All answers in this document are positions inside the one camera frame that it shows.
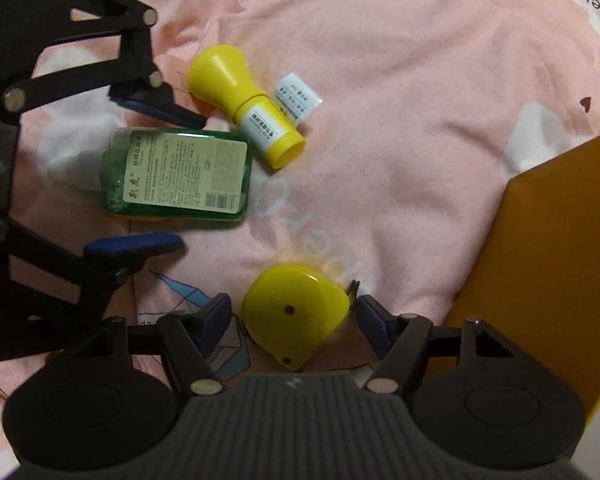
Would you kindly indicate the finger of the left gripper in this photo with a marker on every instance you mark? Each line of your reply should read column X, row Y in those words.
column 109, row 262
column 157, row 103

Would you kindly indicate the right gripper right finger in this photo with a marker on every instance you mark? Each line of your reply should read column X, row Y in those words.
column 404, row 344

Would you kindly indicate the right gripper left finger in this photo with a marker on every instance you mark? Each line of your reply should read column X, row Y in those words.
column 184, row 342

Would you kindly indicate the blue white small carton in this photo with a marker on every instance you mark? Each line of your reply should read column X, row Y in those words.
column 211, row 324

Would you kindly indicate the yellow bulb-shaped bottle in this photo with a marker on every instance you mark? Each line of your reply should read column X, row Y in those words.
column 220, row 76

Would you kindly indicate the green liquid spray bottle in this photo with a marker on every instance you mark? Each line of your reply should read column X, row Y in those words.
column 175, row 173

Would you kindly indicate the yellow tape measure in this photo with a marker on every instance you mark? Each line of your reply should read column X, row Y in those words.
column 291, row 310

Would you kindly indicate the orange cardboard box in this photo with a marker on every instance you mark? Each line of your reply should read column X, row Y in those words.
column 537, row 276

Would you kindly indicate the pink patterned bed quilt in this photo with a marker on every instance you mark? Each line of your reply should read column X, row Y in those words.
column 416, row 115

